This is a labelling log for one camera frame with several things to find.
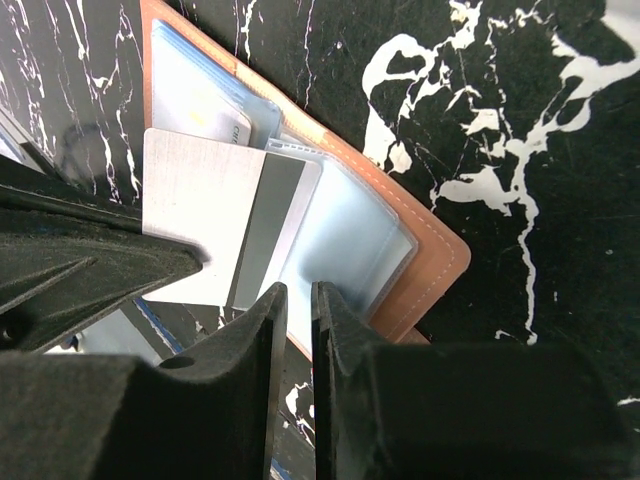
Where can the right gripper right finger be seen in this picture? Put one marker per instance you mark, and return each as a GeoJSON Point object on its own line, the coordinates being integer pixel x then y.
{"type": "Point", "coordinates": [457, 411]}

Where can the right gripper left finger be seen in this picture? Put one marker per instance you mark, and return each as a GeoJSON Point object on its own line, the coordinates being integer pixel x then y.
{"type": "Point", "coordinates": [207, 413]}

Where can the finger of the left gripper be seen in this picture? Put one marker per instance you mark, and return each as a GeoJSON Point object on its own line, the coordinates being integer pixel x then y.
{"type": "Point", "coordinates": [69, 258]}

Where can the pink leather card holder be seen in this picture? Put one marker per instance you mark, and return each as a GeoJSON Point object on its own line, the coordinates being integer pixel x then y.
{"type": "Point", "coordinates": [390, 257]}

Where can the silver magnetic stripe card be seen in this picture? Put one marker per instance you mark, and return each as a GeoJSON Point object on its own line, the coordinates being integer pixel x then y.
{"type": "Point", "coordinates": [201, 192]}

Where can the silver VIP card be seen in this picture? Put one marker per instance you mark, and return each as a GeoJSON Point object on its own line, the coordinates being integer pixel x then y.
{"type": "Point", "coordinates": [185, 93]}

